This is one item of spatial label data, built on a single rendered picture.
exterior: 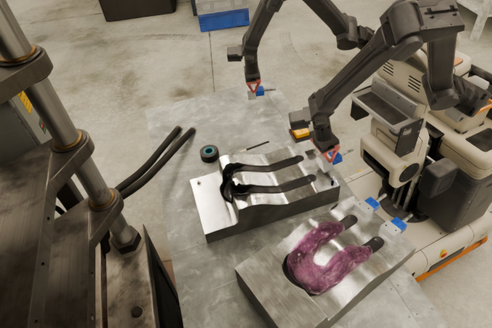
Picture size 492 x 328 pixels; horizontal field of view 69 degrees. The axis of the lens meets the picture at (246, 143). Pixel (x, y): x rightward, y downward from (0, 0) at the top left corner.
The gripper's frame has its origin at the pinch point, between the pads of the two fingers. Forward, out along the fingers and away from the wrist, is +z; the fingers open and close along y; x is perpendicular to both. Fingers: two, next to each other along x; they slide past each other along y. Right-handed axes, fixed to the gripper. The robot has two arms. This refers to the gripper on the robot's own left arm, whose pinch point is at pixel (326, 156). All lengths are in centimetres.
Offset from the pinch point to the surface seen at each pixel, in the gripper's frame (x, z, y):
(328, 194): -4.3, 11.6, 5.8
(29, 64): -64, -65, 8
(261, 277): -37.1, 5.3, 29.6
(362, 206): 2.8, 11.9, 16.1
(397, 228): 8.0, 14.2, 27.4
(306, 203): -12.8, 11.8, 5.6
